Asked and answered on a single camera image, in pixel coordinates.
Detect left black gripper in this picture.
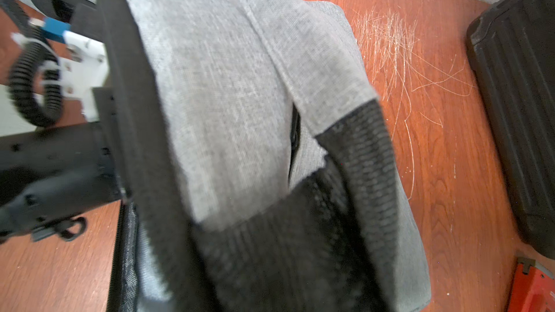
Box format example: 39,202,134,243
1,88,130,242

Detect grey laptop bag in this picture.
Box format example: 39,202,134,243
0,0,432,312

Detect black tool case orange latches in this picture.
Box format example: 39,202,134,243
465,0,554,258

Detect red black pipe wrench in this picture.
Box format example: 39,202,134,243
507,257,555,312

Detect black corrugated cable conduit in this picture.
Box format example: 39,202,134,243
0,0,64,129

